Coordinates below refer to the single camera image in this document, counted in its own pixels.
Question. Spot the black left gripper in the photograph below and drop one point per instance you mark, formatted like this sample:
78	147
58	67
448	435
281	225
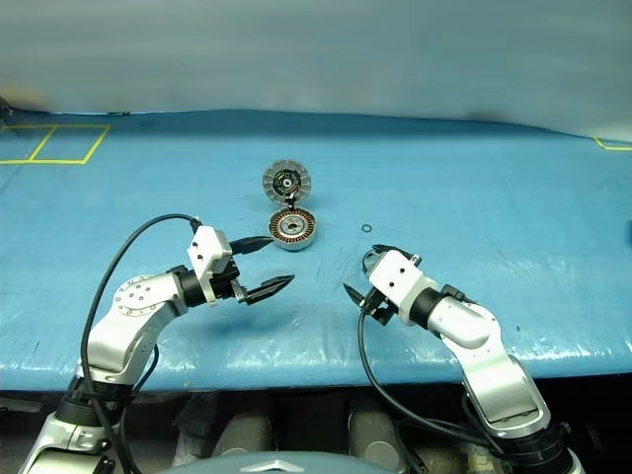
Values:
228	285

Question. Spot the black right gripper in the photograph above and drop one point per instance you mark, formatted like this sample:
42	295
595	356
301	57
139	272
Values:
379	307

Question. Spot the silver motor base copper windings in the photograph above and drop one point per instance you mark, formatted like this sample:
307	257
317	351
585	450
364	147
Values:
292	228

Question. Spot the silver motor cover circuit board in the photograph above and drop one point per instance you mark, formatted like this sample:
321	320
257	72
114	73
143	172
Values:
287	183

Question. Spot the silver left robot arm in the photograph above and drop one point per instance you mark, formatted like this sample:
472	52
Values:
133	316

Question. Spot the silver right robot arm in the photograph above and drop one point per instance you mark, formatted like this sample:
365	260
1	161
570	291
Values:
489	365

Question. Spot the blue plastic table cover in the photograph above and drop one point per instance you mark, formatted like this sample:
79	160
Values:
444	197

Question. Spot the grey rounded shape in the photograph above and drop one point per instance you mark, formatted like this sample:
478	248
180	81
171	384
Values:
375	434
242	434

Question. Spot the grey robot torso with logo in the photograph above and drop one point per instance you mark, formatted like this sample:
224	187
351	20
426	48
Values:
281	464

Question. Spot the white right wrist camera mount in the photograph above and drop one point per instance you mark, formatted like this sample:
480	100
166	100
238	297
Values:
395	276

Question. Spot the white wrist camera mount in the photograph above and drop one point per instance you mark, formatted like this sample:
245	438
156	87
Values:
395	276
207	249

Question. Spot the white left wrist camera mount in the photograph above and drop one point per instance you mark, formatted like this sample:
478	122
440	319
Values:
207	249

